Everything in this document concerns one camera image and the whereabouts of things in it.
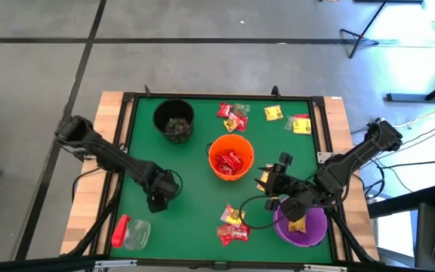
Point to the green table mat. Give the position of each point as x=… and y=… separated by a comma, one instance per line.
x=187, y=211

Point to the clear jar with red lid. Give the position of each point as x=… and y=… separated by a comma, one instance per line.
x=138, y=234

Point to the purple pumpkin bucket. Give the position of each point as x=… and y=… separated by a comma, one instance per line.
x=312, y=234

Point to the red Skittles candy packet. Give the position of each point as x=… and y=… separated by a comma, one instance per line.
x=222, y=158
x=226, y=169
x=227, y=237
x=243, y=231
x=225, y=110
x=236, y=158
x=243, y=124
x=302, y=116

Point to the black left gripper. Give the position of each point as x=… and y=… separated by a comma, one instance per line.
x=161, y=183

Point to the yellow Sour Patch packet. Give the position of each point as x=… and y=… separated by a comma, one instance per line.
x=273, y=113
x=302, y=126
x=232, y=123
x=297, y=226
x=233, y=216
x=265, y=177

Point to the silver metal bracket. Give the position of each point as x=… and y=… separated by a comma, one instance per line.
x=325, y=268
x=115, y=263

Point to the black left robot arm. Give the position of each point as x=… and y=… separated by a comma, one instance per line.
x=104, y=151

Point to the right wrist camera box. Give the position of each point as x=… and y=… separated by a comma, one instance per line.
x=286, y=158

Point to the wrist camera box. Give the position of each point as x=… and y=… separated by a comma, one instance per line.
x=286, y=158
x=158, y=204

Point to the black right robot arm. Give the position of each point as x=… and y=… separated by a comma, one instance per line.
x=353, y=158

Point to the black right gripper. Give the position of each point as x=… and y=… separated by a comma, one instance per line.
x=283, y=183

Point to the black tripod stand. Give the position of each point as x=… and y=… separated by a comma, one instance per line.
x=359, y=37

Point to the clear gummy candy bag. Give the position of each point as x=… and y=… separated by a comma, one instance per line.
x=171, y=127
x=181, y=124
x=242, y=109
x=288, y=123

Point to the orange pumpkin bucket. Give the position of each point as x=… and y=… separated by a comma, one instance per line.
x=247, y=158

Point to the black table frame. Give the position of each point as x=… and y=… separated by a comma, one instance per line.
x=202, y=94

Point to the black rail clamp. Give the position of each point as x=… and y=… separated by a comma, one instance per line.
x=147, y=91
x=276, y=91

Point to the black desk foot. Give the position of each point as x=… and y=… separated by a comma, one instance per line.
x=410, y=98

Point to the black pumpkin bucket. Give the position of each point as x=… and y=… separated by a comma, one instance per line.
x=164, y=109

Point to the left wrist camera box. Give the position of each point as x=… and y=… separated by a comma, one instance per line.
x=158, y=204

